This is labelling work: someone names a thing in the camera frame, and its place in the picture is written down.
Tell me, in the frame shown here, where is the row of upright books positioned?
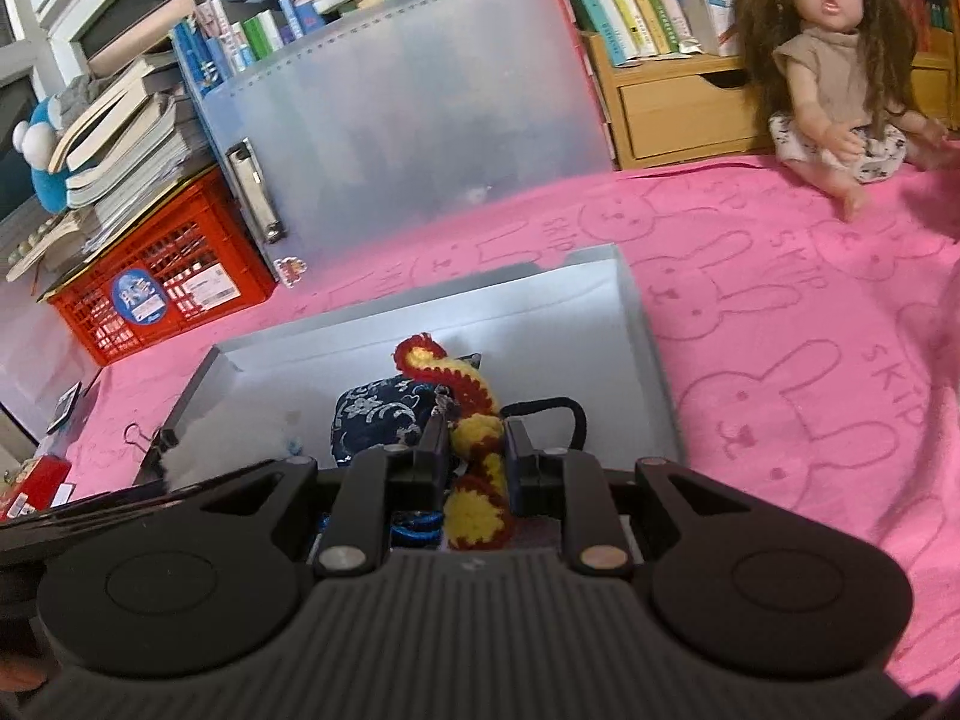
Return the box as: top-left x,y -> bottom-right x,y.
547,0 -> 960,67
171,0 -> 526,98

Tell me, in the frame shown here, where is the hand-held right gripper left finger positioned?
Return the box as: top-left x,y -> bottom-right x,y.
169,409 -> 452,578

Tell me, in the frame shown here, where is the blue and white plush toy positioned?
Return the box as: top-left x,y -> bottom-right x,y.
11,94 -> 72,215

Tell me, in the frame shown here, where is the wooden bead bracelet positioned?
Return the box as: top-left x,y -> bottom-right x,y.
6,221 -> 72,275

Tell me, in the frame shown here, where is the dark blue patterned pouch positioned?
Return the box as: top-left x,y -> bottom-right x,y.
330,352 -> 485,470

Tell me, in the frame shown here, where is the translucent plastic file case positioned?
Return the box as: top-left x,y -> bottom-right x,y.
171,0 -> 614,260

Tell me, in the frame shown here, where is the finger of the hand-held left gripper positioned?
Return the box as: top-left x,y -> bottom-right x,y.
0,484 -> 199,565

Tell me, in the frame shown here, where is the silver shallow box tray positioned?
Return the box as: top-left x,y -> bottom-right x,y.
133,242 -> 685,518

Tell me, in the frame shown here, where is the wooden drawer organizer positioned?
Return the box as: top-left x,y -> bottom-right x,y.
581,30 -> 960,171

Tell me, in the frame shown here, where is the black binder clip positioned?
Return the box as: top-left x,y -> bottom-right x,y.
124,424 -> 203,492

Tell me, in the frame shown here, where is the long-haired baby doll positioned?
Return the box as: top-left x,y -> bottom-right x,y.
731,0 -> 952,224

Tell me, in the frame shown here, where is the playing card deck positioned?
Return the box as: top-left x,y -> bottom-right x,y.
46,381 -> 83,434

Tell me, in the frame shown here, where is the red card box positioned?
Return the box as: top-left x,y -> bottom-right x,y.
0,454 -> 74,522

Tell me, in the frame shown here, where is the pink rabbit print towel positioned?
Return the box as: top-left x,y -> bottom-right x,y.
0,142 -> 960,720

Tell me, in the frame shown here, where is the blue and black hair band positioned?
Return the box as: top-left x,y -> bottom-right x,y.
390,511 -> 443,545

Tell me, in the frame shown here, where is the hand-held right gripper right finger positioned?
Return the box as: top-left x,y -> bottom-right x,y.
502,418 -> 790,580

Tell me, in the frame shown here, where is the red and yellow crochet piece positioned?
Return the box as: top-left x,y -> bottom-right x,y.
394,332 -> 518,550

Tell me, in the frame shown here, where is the red plastic crate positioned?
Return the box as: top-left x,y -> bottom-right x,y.
45,163 -> 277,367

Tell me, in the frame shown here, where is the grey cloth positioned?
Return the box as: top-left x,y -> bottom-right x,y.
56,75 -> 106,117

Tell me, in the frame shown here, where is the stack of books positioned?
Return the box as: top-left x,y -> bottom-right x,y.
6,0 -> 226,282

